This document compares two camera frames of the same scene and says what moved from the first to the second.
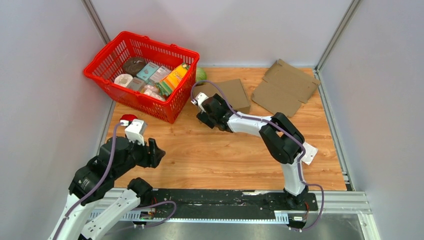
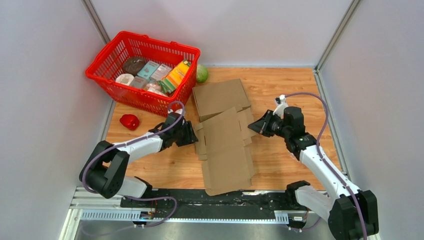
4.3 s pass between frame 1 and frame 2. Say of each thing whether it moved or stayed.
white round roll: stayed
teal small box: stayed
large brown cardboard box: stayed
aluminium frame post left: stayed
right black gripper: moved
